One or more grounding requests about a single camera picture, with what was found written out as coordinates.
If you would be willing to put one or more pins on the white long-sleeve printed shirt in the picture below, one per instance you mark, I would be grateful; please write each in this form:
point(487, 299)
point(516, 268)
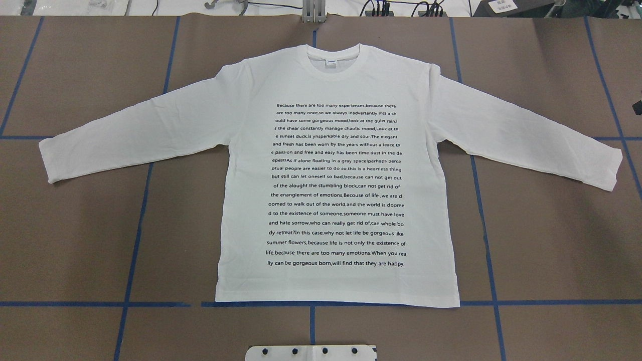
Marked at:
point(334, 190)

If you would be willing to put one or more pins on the black box with label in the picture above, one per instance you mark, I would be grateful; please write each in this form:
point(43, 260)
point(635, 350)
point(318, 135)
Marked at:
point(503, 9)

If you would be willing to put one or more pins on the aluminium frame post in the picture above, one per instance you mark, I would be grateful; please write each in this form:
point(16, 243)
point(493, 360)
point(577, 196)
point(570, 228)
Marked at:
point(314, 11)

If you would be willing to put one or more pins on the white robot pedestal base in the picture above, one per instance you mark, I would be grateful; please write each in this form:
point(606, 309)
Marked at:
point(312, 352)

